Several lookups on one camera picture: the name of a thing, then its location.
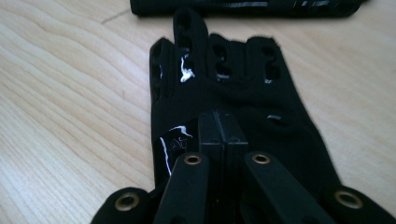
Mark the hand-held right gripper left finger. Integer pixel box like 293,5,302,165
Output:
198,111,226,201

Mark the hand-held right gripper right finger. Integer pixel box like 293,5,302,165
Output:
215,110,249,201

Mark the black glove with white marks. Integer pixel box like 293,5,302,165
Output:
148,7,344,203

